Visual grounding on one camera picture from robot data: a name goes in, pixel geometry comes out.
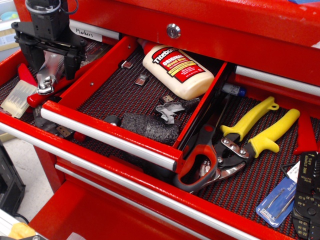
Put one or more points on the Titebond wood glue bottle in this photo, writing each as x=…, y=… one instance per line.
x=179, y=72

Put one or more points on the red plastic piece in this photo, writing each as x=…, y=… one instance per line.
x=306, y=140

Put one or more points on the black wire stripper tool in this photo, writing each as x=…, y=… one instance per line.
x=306, y=209

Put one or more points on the red metal tool chest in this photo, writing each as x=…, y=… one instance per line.
x=273, y=41

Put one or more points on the small metal connector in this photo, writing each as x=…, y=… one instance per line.
x=141, y=80

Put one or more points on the white Markers label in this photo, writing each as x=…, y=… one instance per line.
x=86, y=33

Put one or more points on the black hex key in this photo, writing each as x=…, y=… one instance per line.
x=286, y=167

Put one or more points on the small red open drawer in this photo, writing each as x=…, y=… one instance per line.
x=107, y=89

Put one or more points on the dark packaged card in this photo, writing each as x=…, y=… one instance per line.
x=94, y=50

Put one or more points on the brown electrical plug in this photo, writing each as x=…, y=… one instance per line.
x=64, y=132

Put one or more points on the clear plastic bit case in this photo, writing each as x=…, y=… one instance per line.
x=16, y=102

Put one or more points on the small usb dongle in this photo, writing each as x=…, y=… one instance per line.
x=166, y=99

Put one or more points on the blue capped marker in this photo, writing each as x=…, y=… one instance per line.
x=234, y=90

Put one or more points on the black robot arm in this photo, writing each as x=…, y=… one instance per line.
x=43, y=46

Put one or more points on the silver chest lock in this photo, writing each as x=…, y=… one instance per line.
x=173, y=31

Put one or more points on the red black handled scissors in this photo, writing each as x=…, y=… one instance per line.
x=201, y=162

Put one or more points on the black rubber foot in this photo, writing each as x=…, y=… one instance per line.
x=113, y=120

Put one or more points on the silver metal box cutter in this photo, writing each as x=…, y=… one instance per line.
x=50, y=72

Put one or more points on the black foam block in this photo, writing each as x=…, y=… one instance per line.
x=152, y=127

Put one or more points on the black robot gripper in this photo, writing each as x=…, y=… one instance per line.
x=50, y=24

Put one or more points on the crumpled grey tape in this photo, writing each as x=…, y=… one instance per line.
x=168, y=110

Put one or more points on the black crate on floor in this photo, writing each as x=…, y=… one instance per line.
x=12, y=188

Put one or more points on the wide red open drawer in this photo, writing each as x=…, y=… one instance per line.
x=116, y=200

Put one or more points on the blue drill bit package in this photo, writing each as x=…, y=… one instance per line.
x=279, y=203

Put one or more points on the yellow handled tin snips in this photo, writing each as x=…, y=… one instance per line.
x=244, y=142

